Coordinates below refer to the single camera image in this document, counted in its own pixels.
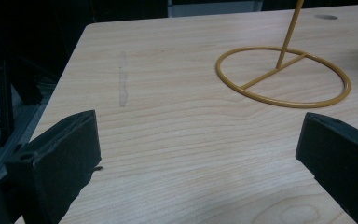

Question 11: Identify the yellow metal wire stand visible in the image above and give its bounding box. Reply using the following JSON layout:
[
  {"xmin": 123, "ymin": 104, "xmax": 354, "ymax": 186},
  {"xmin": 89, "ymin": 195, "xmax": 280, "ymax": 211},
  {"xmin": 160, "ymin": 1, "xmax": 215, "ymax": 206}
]
[{"xmin": 214, "ymin": 0, "xmax": 352, "ymax": 109}]

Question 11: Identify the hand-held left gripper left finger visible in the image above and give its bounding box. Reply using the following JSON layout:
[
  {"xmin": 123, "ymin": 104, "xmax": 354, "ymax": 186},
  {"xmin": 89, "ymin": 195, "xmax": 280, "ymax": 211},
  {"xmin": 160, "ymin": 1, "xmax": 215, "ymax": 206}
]
[{"xmin": 5, "ymin": 109, "xmax": 103, "ymax": 224}]

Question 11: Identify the black metal stand frame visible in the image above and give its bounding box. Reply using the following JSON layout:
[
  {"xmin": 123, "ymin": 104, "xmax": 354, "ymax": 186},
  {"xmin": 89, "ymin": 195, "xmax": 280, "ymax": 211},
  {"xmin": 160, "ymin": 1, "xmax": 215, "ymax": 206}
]
[{"xmin": 0, "ymin": 46, "xmax": 59, "ymax": 175}]

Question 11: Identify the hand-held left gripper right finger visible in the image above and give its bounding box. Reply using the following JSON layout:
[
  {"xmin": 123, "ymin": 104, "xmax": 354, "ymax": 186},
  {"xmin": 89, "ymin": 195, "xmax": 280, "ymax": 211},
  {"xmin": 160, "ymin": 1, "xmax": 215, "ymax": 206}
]
[{"xmin": 295, "ymin": 111, "xmax": 358, "ymax": 224}]

